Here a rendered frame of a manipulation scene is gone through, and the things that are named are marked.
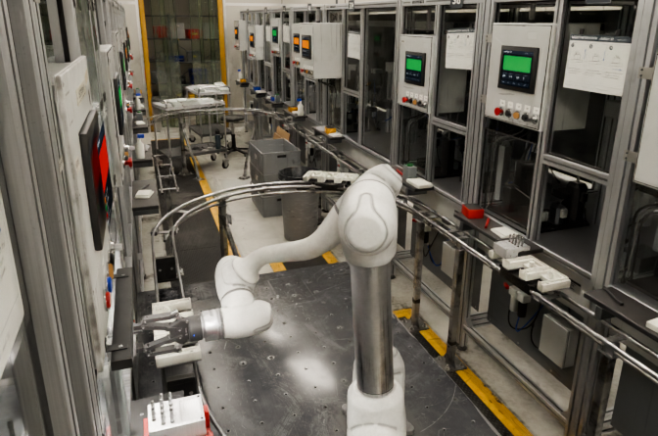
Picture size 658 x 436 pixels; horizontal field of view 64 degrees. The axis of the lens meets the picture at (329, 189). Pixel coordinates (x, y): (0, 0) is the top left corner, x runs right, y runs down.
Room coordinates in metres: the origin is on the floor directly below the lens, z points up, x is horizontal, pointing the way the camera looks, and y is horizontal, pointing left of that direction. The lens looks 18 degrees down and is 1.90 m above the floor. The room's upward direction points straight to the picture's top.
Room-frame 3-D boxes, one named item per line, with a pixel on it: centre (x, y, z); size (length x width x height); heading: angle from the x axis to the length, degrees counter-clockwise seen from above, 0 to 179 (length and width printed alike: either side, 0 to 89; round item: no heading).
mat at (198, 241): (5.86, 1.68, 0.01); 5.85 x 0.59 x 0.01; 19
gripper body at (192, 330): (1.35, 0.42, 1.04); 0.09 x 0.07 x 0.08; 110
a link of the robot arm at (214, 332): (1.37, 0.35, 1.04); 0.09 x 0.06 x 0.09; 20
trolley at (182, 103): (6.82, 1.80, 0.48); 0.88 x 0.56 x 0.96; 127
